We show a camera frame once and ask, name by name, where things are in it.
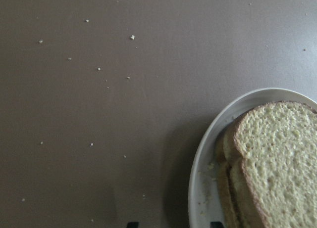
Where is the bread slice on plate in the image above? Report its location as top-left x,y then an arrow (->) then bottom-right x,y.
215,122 -> 243,228

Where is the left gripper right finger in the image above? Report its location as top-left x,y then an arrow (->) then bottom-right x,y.
210,221 -> 224,228

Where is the bread slice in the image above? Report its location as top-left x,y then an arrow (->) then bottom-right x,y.
231,101 -> 317,228
215,122 -> 243,228

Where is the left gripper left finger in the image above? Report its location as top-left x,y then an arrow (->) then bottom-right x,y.
126,222 -> 139,228

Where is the white round plate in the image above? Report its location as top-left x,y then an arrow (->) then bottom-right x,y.
188,88 -> 317,228

